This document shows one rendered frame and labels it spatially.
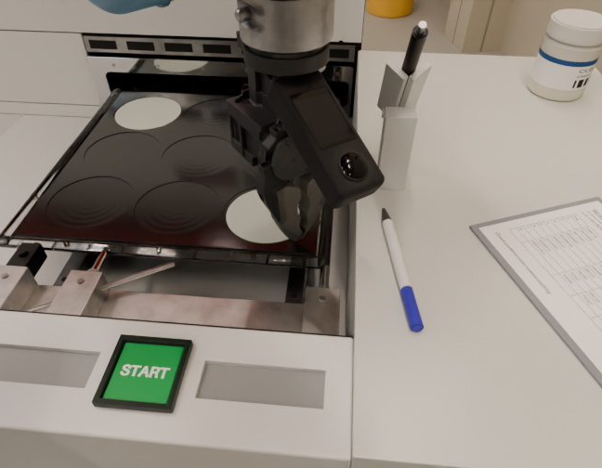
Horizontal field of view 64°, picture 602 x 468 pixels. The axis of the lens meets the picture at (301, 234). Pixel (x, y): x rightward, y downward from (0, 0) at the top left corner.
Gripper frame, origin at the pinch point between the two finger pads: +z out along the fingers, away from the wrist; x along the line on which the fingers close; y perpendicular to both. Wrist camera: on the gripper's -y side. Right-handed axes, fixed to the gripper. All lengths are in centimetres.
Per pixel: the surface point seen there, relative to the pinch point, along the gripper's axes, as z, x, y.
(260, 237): 1.8, 2.9, 3.7
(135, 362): -4.5, 20.6, -7.9
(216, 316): 3.9, 11.6, -1.6
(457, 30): 82, -242, 166
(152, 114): 1.9, 1.9, 36.4
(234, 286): 9.9, 6.1, 5.5
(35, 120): 10, 16, 61
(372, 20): 92, -228, 230
